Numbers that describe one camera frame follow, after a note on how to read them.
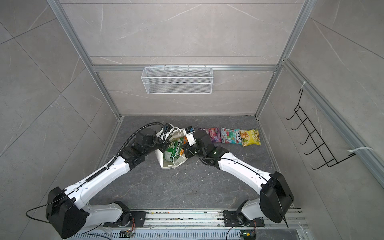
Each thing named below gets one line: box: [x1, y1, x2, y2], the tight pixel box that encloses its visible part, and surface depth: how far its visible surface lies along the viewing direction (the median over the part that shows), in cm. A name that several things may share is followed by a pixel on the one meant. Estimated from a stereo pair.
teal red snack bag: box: [220, 127, 242, 145], surface depth 106 cm
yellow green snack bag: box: [232, 128, 261, 147], surface depth 105 cm
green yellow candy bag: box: [164, 137, 184, 162], surface depth 88 cm
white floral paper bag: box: [155, 128, 188, 169], surface depth 87 cm
